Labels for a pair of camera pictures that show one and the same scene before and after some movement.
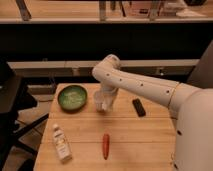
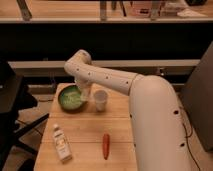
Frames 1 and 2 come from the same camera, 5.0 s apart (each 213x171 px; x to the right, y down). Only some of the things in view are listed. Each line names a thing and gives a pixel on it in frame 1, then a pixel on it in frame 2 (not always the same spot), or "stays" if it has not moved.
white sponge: x=107 y=101 → x=83 y=94
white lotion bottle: x=62 y=144 stays
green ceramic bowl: x=72 y=98 stays
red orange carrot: x=105 y=145 stays
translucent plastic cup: x=100 y=99 stays
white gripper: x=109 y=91 → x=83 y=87
